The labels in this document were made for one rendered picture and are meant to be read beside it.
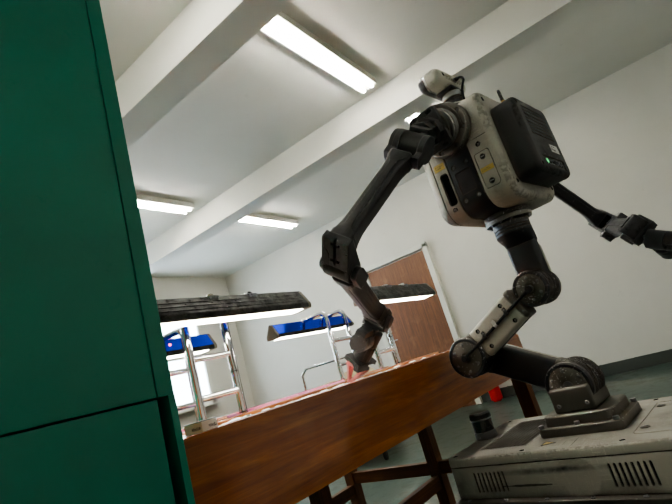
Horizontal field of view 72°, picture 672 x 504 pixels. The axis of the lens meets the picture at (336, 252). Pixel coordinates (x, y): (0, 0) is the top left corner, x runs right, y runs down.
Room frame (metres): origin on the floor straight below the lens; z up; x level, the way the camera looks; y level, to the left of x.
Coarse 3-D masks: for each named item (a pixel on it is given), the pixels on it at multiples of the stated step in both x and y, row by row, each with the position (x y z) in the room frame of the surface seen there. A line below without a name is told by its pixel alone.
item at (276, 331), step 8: (312, 320) 2.49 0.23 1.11; (320, 320) 2.53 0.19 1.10; (336, 320) 2.63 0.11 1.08; (272, 328) 2.24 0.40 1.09; (280, 328) 2.27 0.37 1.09; (288, 328) 2.31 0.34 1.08; (296, 328) 2.35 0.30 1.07; (304, 328) 2.39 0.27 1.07; (312, 328) 2.43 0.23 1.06; (320, 328) 2.48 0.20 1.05; (344, 328) 2.76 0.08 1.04; (272, 336) 2.24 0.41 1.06; (280, 336) 2.24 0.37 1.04
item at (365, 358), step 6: (348, 354) 1.52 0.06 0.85; (354, 354) 1.52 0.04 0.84; (360, 354) 1.50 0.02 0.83; (366, 354) 1.50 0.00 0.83; (372, 354) 1.51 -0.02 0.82; (348, 360) 1.51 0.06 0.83; (354, 360) 1.50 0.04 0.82; (360, 360) 1.51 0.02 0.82; (366, 360) 1.51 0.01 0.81; (372, 360) 1.56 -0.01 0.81; (354, 366) 1.49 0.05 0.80; (360, 366) 1.49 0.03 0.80
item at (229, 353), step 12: (228, 336) 1.53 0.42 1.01; (192, 348) 1.42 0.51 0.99; (228, 348) 1.53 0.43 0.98; (192, 360) 1.41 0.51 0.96; (204, 360) 1.45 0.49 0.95; (228, 360) 1.53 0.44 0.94; (192, 372) 1.41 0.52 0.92; (192, 384) 1.41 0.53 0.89; (240, 384) 1.54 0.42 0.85; (204, 396) 1.43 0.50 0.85; (216, 396) 1.46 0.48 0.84; (240, 396) 1.53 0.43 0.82; (204, 408) 1.42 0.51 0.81; (240, 408) 1.53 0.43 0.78
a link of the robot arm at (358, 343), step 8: (392, 320) 1.46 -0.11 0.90; (360, 328) 1.42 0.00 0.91; (368, 328) 1.43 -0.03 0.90; (376, 328) 1.45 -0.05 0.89; (384, 328) 1.45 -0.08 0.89; (352, 336) 1.42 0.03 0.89; (360, 336) 1.41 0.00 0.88; (368, 336) 1.42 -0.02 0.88; (352, 344) 1.43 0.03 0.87; (360, 344) 1.41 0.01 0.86; (368, 344) 1.42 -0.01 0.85; (360, 352) 1.42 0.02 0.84
